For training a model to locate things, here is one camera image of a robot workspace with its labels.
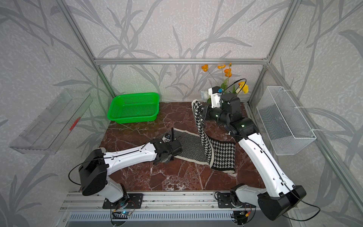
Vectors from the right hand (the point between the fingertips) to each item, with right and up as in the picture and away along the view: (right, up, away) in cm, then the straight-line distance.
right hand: (197, 107), depth 66 cm
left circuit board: (-39, -56, +6) cm, 68 cm away
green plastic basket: (-50, +2, +50) cm, 71 cm away
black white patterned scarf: (+2, -27, +27) cm, 38 cm away
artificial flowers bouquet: (+24, +27, +38) cm, 52 cm away
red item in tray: (-60, -8, +1) cm, 60 cm away
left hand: (-21, -27, +16) cm, 38 cm away
